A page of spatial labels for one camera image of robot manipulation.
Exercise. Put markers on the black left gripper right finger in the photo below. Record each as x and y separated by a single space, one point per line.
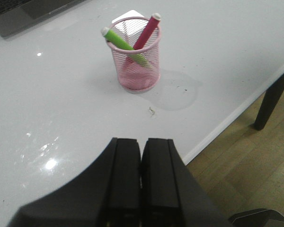
171 195

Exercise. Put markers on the grey laptop computer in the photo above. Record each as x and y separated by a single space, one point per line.
19 15

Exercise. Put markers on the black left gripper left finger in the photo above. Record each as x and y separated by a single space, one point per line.
105 194

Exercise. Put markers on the pink marker pen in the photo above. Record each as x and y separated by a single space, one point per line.
147 32

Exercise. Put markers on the green marker pen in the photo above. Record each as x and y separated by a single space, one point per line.
118 42

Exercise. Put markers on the black table leg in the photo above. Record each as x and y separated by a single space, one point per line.
269 102

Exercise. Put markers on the pink mesh pen holder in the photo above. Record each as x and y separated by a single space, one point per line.
136 70

